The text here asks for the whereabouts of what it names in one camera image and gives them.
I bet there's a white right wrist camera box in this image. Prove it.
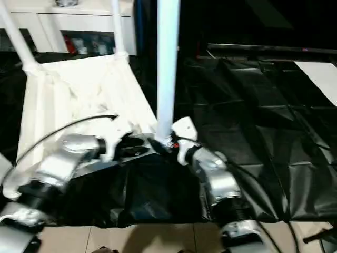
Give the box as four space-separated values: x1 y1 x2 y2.
171 117 198 166

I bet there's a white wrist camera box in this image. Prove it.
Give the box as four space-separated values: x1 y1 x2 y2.
101 123 132 163
171 117 198 166

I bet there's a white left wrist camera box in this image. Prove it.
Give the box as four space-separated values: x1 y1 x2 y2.
101 123 132 163

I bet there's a black glossy mat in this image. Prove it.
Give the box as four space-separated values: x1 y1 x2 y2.
0 50 337 229

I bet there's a black metal table frame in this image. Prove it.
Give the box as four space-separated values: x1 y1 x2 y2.
302 228 337 243

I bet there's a white sideboard surface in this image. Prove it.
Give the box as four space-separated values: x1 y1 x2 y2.
293 61 337 106

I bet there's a white glass-door cabinet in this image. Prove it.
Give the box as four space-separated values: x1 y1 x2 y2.
0 0 137 56

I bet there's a red white ceramic figure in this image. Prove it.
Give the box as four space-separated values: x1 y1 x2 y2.
64 36 74 54

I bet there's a white plastic table leg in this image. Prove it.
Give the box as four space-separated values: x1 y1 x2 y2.
0 0 40 76
110 0 130 58
0 151 21 200
155 0 182 144

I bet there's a black bundle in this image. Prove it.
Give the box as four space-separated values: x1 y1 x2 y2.
55 0 80 7

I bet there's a white plastic table top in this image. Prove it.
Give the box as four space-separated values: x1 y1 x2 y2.
2 51 169 200

